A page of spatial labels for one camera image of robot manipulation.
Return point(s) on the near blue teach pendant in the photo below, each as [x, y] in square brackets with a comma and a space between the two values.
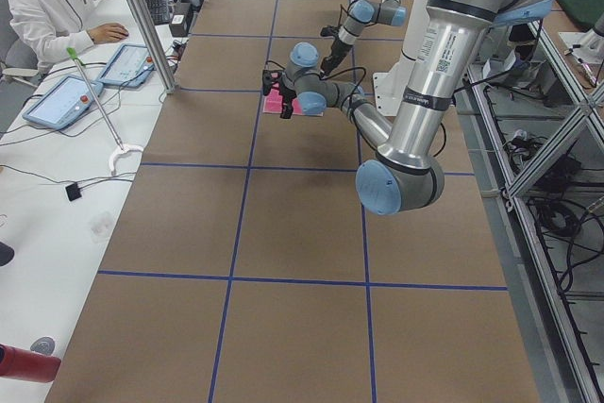
[62, 105]

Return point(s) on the blue teach pendant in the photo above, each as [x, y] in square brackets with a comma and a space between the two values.
[62, 105]
[128, 68]

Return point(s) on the small black box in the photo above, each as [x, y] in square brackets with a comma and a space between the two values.
[73, 191]

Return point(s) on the aluminium side frame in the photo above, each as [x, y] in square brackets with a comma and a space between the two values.
[535, 120]

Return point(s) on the long reacher grabber stick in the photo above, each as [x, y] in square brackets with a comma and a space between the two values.
[122, 148]

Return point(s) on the aluminium frame post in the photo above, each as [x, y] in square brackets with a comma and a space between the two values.
[151, 39]

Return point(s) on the black keyboard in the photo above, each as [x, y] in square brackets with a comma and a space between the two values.
[160, 11]

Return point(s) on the far blue teach pendant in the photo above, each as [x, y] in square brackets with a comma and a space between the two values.
[128, 68]

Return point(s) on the pink grey-backed towel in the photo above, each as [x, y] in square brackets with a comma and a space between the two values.
[273, 103]

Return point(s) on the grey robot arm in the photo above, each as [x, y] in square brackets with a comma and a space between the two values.
[373, 2]
[402, 175]

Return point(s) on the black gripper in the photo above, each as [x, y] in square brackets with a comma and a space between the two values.
[336, 51]
[286, 96]

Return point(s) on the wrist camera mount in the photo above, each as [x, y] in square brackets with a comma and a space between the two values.
[271, 80]
[330, 31]

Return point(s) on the person in white hoodie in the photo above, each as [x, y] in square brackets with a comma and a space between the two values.
[51, 27]

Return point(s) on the red bottle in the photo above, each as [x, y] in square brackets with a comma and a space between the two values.
[26, 365]

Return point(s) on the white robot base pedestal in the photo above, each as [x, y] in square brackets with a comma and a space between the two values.
[388, 92]

